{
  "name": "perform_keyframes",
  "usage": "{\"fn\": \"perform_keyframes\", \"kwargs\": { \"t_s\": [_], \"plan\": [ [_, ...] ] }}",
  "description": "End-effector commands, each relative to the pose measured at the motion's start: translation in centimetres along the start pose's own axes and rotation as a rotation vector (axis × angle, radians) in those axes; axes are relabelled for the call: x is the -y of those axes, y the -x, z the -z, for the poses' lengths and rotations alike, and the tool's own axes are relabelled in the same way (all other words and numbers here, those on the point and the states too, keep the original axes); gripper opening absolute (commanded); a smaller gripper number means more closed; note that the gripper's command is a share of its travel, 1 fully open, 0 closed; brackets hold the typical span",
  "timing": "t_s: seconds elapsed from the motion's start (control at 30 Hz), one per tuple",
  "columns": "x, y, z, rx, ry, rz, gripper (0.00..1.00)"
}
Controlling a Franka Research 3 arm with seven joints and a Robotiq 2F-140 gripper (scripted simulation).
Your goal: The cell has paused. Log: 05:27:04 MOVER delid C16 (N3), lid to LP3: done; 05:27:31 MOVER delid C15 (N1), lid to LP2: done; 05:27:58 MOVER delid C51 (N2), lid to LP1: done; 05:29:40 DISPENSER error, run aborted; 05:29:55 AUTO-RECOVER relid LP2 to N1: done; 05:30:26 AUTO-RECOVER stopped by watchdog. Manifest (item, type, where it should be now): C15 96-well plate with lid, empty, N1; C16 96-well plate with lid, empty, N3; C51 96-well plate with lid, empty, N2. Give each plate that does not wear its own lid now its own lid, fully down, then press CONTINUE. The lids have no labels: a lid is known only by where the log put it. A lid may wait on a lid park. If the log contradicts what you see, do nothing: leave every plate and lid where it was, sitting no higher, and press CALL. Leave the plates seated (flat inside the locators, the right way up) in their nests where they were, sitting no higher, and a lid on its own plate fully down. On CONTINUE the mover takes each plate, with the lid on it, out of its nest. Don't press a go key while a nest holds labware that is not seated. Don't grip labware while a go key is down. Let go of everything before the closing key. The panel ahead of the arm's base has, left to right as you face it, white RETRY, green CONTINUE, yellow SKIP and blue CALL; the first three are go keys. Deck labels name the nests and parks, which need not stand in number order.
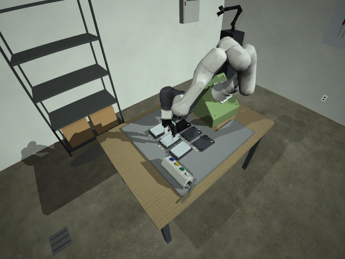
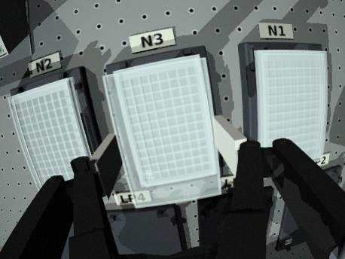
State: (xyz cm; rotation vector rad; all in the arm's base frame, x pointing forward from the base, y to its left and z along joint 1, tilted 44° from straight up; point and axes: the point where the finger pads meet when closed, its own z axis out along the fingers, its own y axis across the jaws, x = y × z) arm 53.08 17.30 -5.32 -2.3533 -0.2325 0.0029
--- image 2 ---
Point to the white button panel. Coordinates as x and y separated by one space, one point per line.
14 30

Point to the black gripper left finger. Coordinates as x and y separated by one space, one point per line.
42 231

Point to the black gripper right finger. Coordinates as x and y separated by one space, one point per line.
315 200

